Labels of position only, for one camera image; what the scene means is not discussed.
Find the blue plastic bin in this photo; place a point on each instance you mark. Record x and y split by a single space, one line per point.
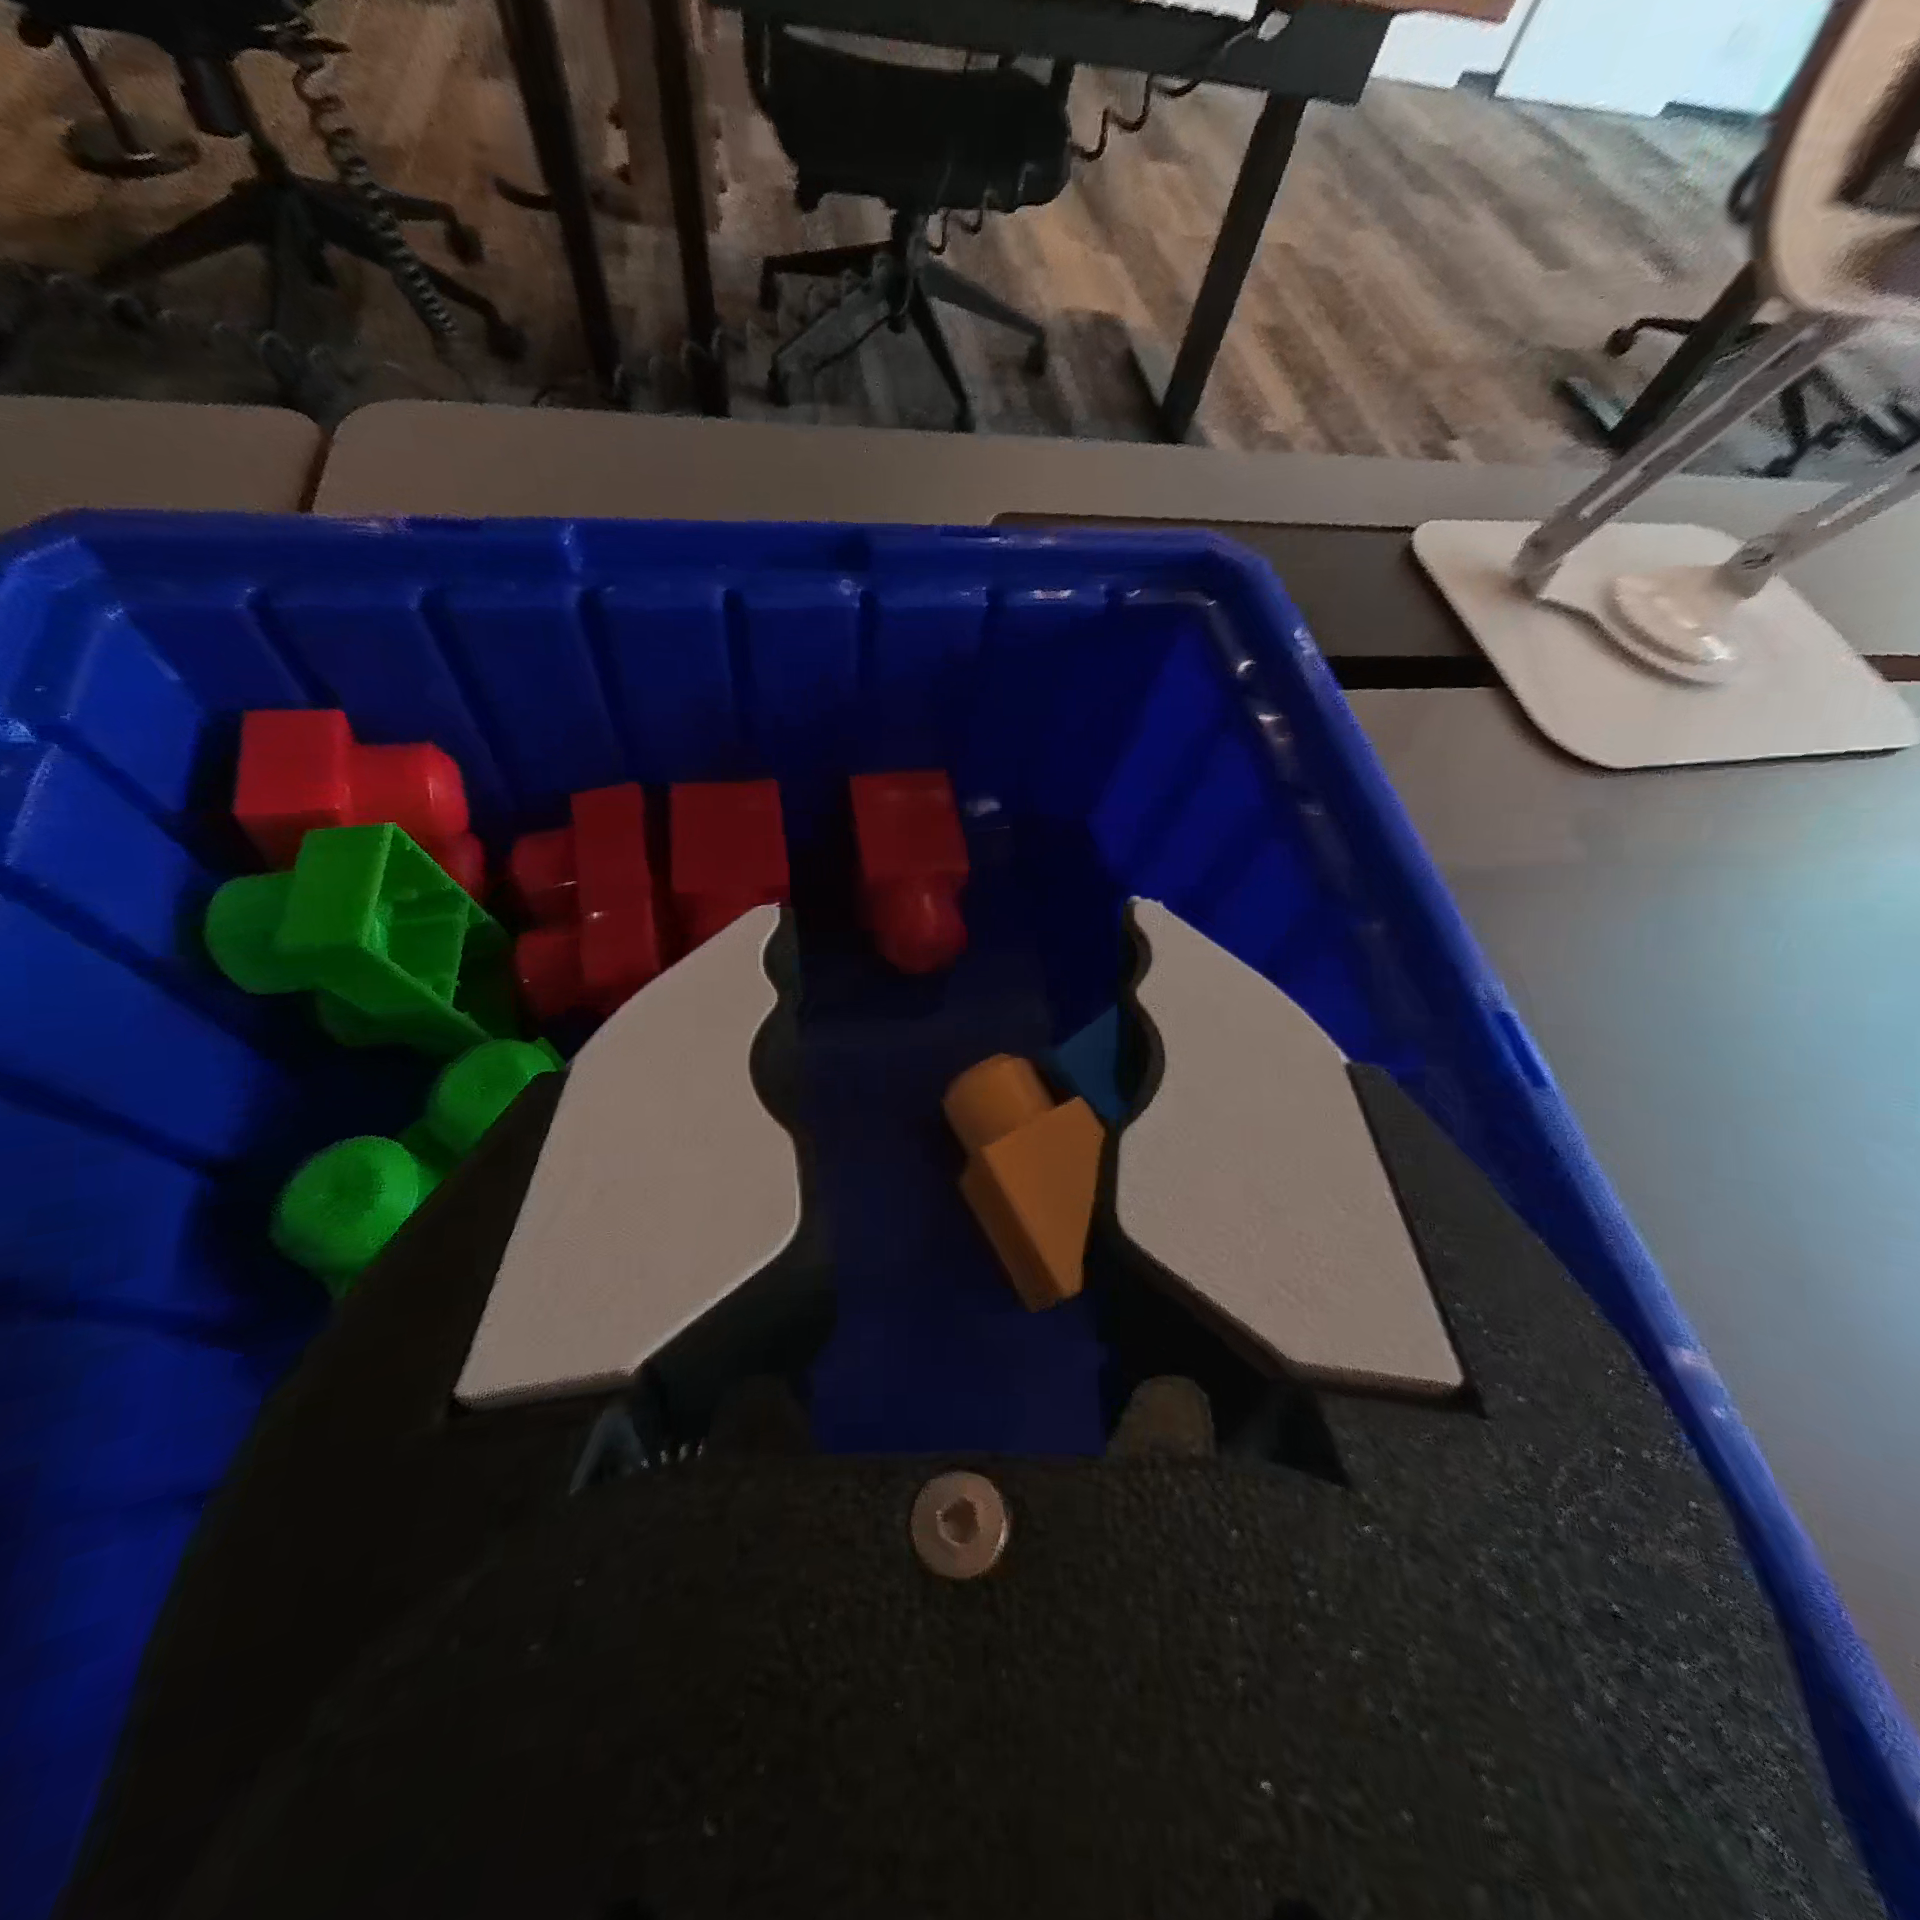
752 644

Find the black office chair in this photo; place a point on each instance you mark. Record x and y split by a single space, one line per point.
902 136
239 120

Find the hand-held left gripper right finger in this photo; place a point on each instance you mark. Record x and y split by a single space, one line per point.
1291 1200

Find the pile of assorted toy blocks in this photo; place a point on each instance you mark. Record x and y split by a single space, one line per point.
676 856

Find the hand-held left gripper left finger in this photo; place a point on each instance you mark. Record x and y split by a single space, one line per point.
644 1200

